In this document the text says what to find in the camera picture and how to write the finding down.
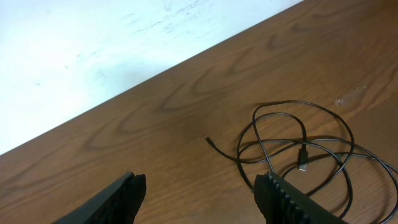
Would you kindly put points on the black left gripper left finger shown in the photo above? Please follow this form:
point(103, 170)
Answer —
point(119, 202)

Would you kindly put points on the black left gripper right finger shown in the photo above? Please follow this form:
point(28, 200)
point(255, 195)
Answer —
point(281, 203)

